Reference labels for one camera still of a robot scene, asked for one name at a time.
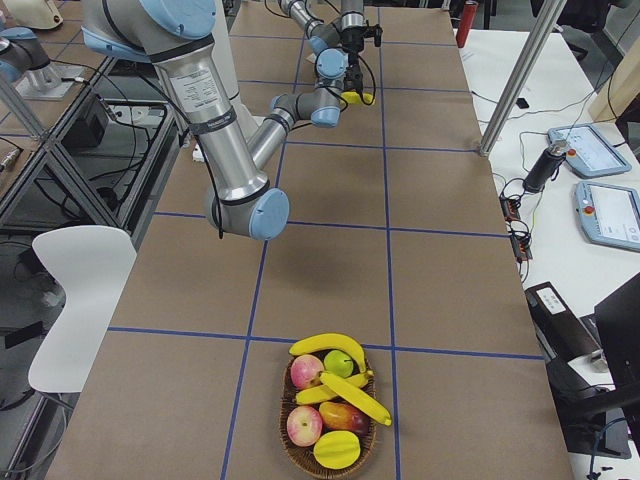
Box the small yellow banana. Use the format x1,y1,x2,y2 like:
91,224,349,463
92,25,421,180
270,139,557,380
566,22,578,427
341,91,375,106

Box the large curved yellow banana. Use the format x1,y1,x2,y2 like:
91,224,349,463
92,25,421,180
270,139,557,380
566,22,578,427
289,332,367,373

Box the yellow banana across basket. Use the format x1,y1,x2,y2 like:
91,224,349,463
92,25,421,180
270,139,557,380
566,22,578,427
319,371,392,426

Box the wicker fruit basket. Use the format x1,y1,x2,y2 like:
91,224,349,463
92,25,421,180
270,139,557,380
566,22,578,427
279,360,377,479

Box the red fire extinguisher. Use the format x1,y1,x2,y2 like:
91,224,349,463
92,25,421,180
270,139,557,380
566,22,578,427
455,0,478,49

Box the black cylinder device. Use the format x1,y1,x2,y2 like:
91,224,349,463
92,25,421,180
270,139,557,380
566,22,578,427
523,140,568,193

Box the upper teach pendant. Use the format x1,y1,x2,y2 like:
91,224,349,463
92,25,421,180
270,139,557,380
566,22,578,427
547,124,631,178

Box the teach pendant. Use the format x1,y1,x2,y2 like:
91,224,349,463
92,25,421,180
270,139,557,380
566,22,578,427
575,181,639,252
547,124,631,178

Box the lower teach pendant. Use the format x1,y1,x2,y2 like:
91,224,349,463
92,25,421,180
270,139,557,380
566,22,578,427
575,181,639,252

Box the green apple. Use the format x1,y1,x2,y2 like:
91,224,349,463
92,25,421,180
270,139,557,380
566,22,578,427
323,350,354,378

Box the upper pink apple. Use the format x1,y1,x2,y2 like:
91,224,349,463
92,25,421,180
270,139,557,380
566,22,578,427
290,354,324,390

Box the pink apple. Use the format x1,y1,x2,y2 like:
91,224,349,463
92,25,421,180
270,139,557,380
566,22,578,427
286,406,323,447
290,354,324,390

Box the white plastic chair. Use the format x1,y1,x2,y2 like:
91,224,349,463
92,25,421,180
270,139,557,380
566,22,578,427
28,225,136,394

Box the yellow banana under others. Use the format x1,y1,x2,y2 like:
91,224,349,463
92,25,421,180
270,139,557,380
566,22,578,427
295,370,374,405

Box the red yellow mango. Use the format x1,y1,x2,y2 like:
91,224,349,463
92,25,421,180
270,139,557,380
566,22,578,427
319,401,370,436

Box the black monitor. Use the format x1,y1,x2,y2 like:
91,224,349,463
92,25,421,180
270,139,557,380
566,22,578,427
578,274,639,443

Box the lower pink apple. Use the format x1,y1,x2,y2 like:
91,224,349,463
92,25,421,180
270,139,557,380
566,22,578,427
286,406,323,447

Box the black box with label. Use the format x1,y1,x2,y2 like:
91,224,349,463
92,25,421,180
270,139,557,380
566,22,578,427
525,282,614,395

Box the yellow starfruit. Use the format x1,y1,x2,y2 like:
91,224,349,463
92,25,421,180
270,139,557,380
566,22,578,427
313,430,361,470

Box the aluminium frame post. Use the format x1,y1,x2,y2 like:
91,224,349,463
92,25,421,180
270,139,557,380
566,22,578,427
478,0,567,157

